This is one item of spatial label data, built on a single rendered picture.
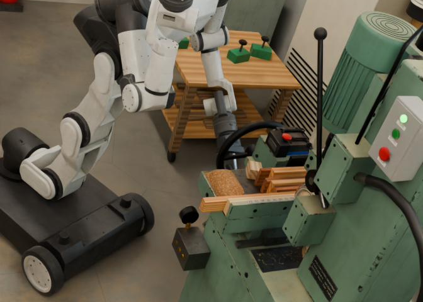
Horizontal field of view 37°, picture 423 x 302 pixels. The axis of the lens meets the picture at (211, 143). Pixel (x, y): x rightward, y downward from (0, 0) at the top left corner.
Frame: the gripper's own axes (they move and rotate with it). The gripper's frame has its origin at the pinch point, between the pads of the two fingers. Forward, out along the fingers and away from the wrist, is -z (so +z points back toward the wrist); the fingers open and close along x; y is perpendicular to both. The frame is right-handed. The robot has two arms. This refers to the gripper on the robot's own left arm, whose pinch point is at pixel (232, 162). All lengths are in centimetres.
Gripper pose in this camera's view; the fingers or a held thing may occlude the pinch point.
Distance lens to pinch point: 232.7
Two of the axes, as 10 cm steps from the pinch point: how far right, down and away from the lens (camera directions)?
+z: -1.8, -9.3, 3.1
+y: 6.6, -3.5, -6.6
